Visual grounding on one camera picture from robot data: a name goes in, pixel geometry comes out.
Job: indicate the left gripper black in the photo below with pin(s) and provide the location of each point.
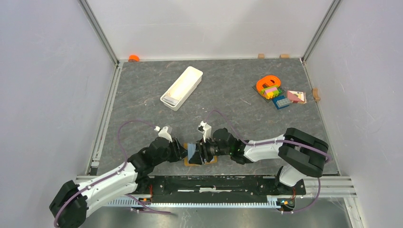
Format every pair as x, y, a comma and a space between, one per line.
179, 153

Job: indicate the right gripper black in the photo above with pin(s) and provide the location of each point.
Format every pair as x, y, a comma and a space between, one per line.
196, 158

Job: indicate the orange card holder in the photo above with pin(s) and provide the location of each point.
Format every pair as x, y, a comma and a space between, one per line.
191, 149

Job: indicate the silver credit card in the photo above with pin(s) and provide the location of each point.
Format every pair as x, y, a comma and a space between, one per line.
169, 100

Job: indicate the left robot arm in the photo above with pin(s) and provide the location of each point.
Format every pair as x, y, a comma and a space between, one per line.
75, 202

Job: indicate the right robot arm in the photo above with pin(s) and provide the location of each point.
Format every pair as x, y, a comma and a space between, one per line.
304, 154

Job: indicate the white rectangular tray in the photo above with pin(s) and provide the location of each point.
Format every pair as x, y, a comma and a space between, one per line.
183, 87

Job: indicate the orange round cap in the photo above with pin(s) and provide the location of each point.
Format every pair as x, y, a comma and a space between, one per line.
133, 58

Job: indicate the colourful brick block stack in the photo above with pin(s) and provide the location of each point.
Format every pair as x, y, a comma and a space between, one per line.
271, 92

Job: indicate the blue brick block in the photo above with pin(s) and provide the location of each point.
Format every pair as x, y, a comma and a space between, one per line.
281, 102

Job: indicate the pink wooden puzzle block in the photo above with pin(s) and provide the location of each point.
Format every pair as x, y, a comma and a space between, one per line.
297, 97

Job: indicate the wooden arch piece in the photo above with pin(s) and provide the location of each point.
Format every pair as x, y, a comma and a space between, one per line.
315, 94

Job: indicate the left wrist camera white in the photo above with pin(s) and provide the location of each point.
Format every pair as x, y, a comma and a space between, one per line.
164, 132

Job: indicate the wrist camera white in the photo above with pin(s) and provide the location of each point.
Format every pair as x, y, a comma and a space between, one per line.
164, 132
205, 129

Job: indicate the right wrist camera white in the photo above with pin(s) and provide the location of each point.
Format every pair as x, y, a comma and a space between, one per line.
205, 129

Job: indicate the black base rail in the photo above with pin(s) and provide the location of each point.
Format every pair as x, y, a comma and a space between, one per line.
216, 189

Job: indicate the white cable comb strip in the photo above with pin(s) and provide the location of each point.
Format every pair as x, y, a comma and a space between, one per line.
269, 203

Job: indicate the orange ring toy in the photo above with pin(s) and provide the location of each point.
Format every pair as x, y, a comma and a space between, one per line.
267, 81

